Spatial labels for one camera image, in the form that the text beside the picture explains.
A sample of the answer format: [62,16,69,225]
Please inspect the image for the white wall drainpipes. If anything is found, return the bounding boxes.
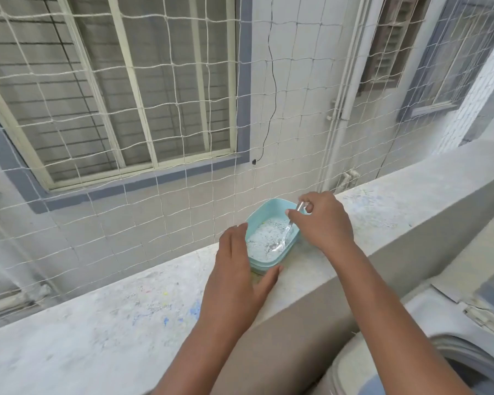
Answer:
[317,0,386,195]

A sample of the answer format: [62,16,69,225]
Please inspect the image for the cream washing machine lid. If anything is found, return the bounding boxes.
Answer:
[430,203,494,343]

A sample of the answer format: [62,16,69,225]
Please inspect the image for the turquoise plastic detergent container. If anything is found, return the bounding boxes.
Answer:
[244,197,310,277]

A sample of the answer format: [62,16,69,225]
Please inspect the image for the cream blue washing machine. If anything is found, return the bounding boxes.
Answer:
[312,203,494,395]

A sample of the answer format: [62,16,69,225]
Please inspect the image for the black hanging cable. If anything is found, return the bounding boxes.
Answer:
[251,0,279,166]

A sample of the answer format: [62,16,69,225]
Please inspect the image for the wire mesh window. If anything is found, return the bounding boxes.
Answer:
[0,0,494,319]

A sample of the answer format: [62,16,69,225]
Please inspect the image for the person's right hand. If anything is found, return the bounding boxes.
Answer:
[284,191,357,261]

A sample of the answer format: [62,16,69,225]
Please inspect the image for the metal spoon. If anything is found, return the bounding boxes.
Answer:
[270,201,308,254]

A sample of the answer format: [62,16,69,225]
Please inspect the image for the person's left hand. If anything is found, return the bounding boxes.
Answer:
[197,223,285,338]

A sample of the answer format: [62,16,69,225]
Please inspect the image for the small grey framed window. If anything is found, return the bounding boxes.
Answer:
[396,0,494,119]

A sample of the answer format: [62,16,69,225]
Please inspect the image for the large grey framed window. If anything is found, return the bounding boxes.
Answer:
[0,0,255,215]

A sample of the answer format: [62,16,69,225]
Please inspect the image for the person's right forearm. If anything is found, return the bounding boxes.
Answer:
[320,240,475,395]

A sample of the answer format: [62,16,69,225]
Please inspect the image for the brown louvered window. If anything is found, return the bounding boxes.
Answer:
[357,0,434,96]

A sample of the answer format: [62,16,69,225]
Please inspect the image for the grey stone ledge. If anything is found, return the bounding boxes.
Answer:
[0,139,494,395]

